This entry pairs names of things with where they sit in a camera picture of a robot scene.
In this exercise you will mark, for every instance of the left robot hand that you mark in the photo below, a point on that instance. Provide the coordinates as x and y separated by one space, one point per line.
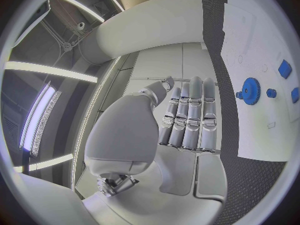
150 206

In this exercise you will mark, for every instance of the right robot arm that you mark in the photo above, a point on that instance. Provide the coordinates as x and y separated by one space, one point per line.
150 26

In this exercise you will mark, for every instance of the white task board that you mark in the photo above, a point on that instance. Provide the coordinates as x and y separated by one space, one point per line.
257 131

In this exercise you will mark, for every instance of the blue gear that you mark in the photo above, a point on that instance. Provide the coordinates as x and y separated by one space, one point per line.
252 91

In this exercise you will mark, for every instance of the blue block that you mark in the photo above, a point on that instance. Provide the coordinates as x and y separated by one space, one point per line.
295 95
285 69

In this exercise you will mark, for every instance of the blue peg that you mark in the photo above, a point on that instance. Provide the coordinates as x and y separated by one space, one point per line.
271 93

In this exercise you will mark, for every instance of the glowing light bar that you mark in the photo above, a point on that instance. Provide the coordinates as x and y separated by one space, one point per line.
39 116

